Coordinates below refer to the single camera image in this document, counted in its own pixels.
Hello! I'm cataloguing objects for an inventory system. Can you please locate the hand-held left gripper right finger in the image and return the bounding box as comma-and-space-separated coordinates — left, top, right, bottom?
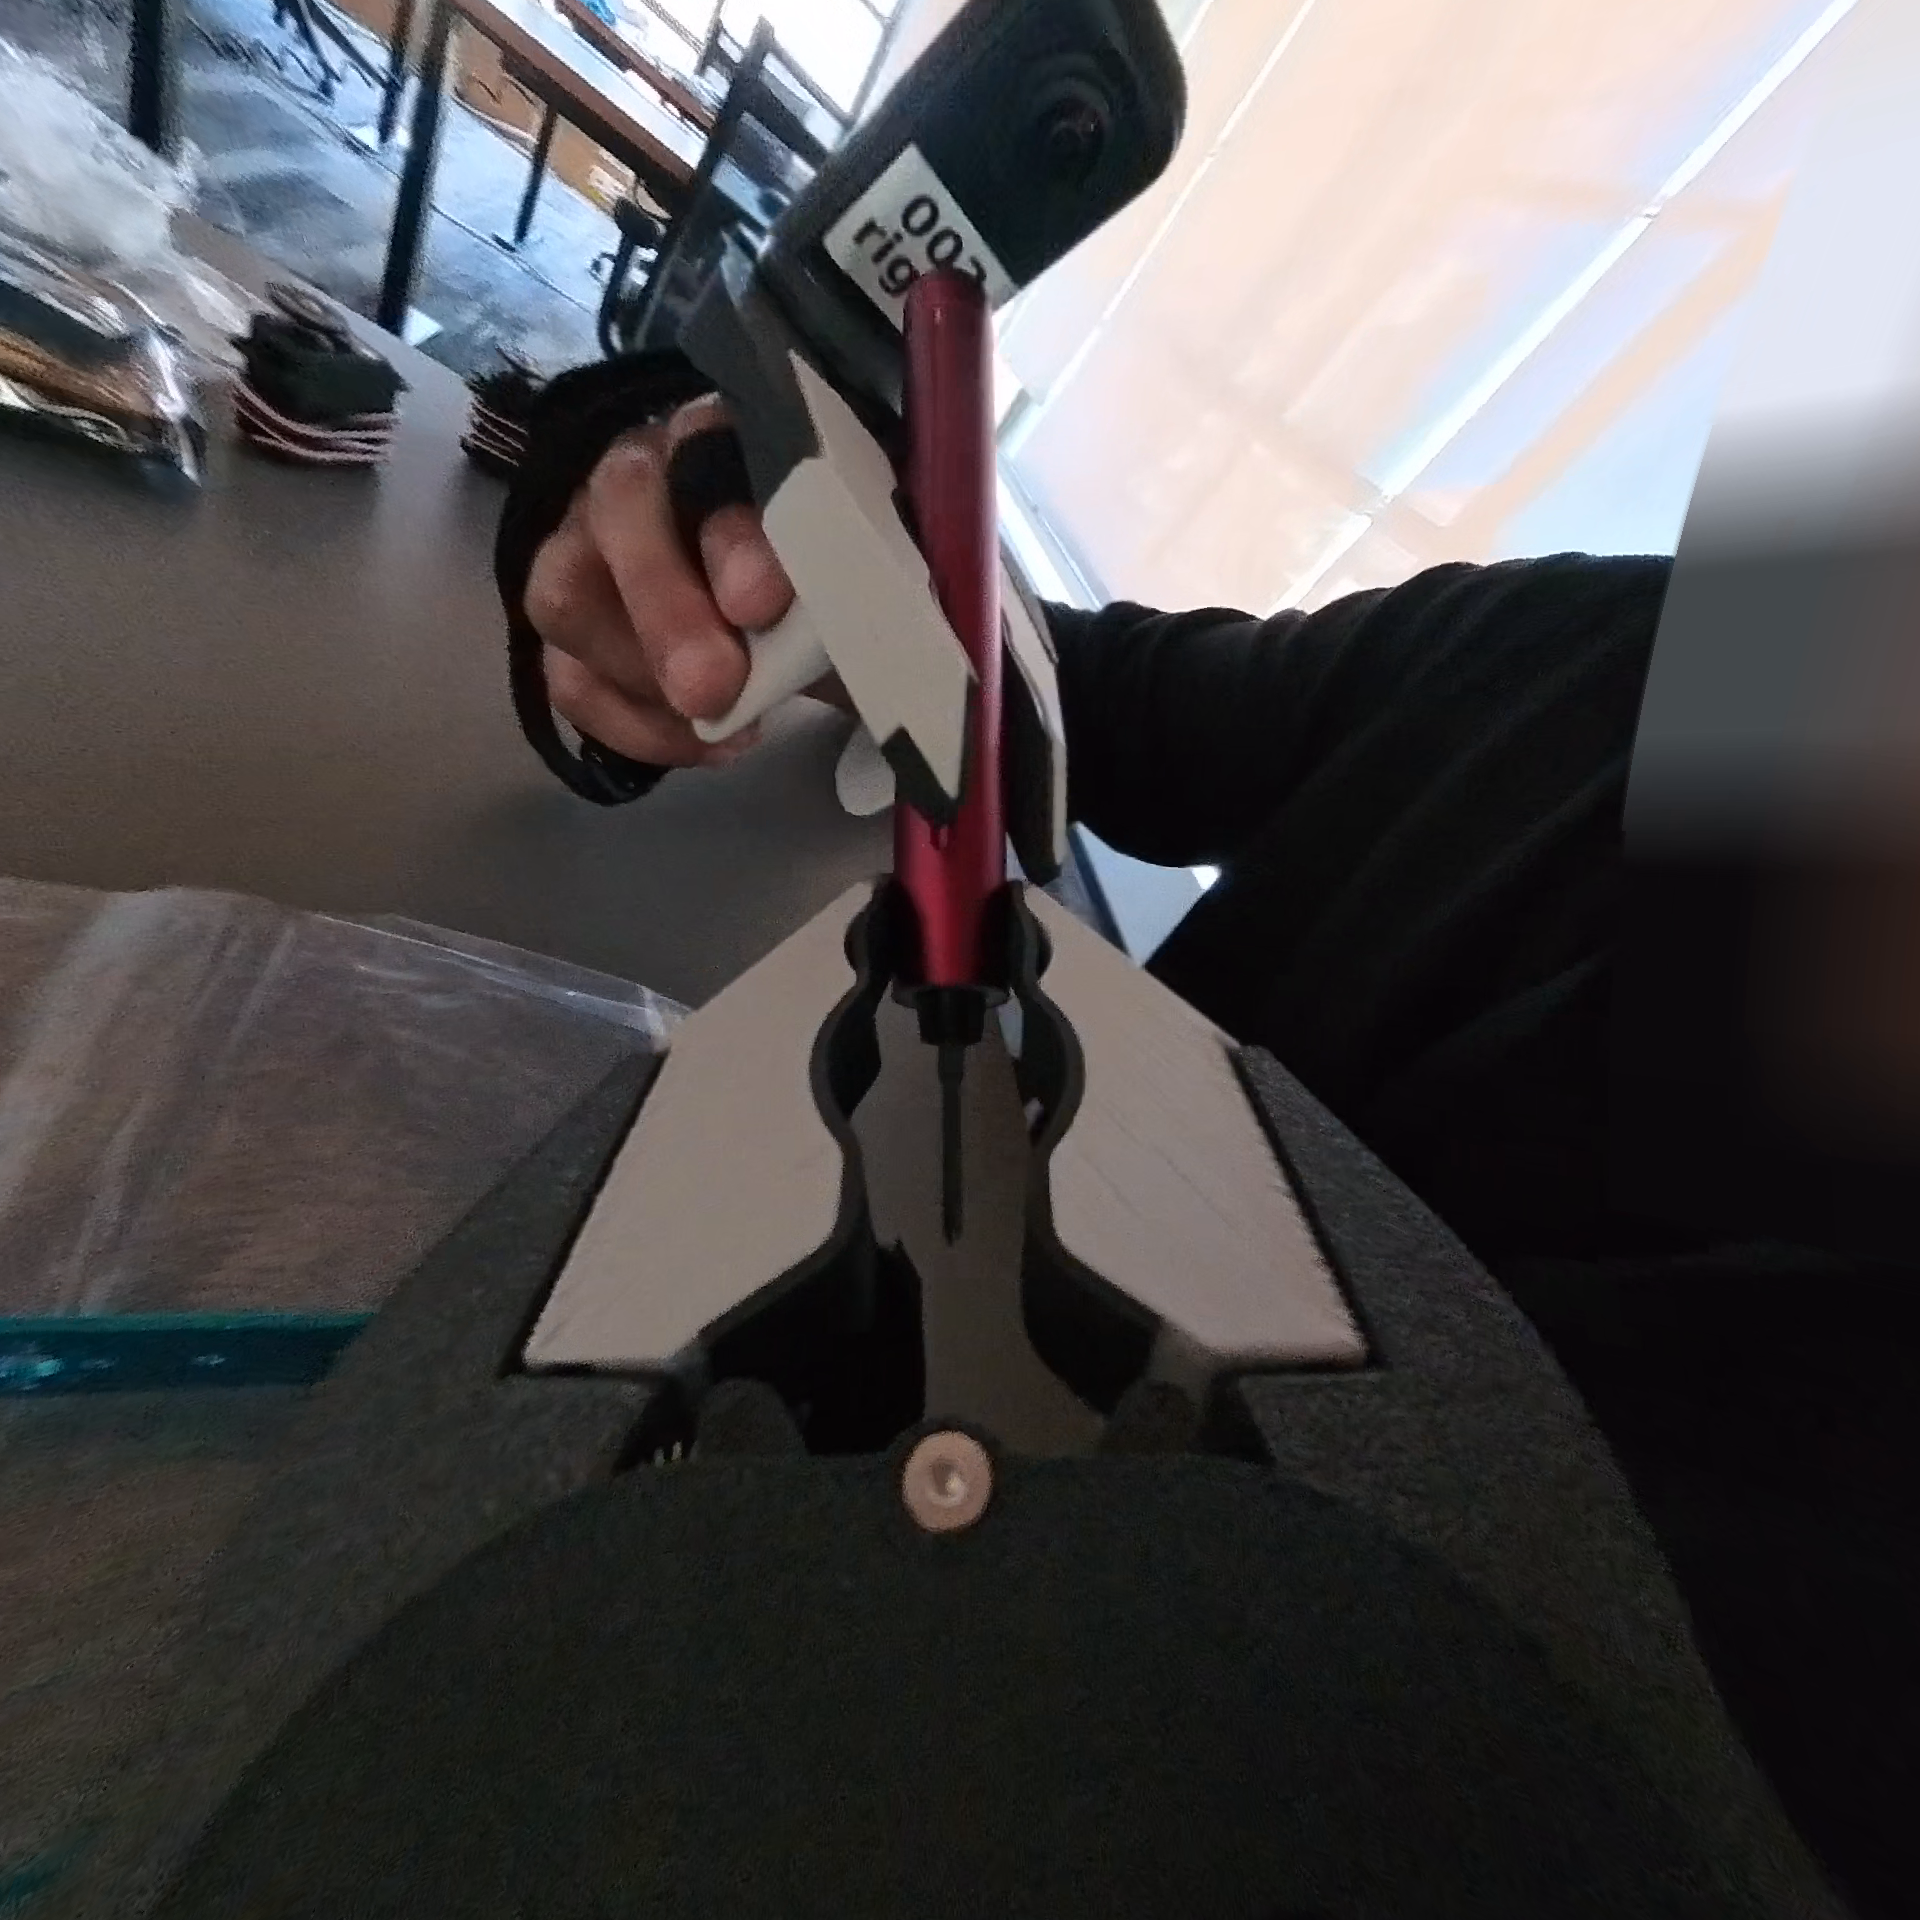
1001, 884, 1373, 1399

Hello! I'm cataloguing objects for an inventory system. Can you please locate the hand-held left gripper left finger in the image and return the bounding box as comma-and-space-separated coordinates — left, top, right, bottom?
522, 882, 901, 1404

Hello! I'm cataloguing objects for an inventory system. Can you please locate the person's black top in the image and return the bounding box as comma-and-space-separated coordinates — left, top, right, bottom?
1140, 839, 1920, 1920

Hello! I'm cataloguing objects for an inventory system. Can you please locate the grey desk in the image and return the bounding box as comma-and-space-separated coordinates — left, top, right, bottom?
0, 209, 1082, 1847

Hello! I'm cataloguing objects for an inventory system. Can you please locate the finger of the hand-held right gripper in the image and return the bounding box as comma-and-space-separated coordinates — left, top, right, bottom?
761, 355, 979, 824
991, 592, 1076, 889

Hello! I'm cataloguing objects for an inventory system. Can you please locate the large clear plastic bag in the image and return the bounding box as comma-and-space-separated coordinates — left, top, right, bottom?
0, 875, 691, 1322

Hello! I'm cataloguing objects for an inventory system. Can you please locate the red electric screwdriver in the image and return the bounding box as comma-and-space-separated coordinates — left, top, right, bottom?
887, 265, 1003, 1249

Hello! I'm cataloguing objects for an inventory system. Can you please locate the brown striped pad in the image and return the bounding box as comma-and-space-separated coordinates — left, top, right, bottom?
458, 351, 551, 482
227, 284, 410, 473

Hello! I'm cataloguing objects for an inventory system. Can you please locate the beige roller blind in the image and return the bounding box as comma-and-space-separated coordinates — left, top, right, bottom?
996, 0, 1920, 617

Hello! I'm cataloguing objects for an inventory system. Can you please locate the bubble wrap sheet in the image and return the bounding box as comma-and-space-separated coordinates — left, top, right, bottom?
0, 36, 197, 263

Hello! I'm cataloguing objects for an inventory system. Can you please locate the black office chair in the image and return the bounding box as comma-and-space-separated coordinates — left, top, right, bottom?
595, 13, 859, 359

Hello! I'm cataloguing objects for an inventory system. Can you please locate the blue metal servo bracket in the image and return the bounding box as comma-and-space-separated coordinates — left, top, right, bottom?
0, 1307, 374, 1399

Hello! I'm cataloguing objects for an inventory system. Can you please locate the person's right forearm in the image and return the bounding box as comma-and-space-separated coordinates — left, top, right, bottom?
1042, 552, 1673, 901

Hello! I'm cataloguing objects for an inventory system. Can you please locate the person's right hand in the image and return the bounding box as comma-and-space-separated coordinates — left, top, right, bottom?
523, 396, 799, 774

